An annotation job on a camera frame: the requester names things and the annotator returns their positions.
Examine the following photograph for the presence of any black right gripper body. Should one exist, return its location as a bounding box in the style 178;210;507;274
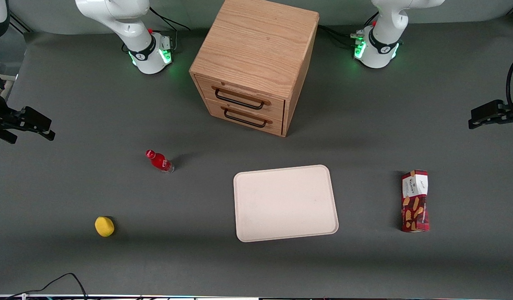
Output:
0;96;22;145

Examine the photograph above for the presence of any red tartan shortbread cookie box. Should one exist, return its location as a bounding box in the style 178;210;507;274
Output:
400;170;430;233

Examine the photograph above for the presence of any beige rectangular tray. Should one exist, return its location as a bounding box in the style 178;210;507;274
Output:
233;165;339;243

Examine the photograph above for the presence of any yellow lemon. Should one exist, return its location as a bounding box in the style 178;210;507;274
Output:
94;216;115;238

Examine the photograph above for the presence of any small red drink bottle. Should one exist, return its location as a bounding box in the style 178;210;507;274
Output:
145;150;175;174

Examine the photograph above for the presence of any wooden drawer front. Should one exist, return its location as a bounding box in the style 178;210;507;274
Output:
204;99;284;136
195;75;286;121

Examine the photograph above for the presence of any wooden drawer cabinet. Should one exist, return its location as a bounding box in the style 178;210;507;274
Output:
189;0;320;138

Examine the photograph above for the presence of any black metal drawer handle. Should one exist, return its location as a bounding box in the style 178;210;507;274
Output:
212;85;271;110
221;106;272;128

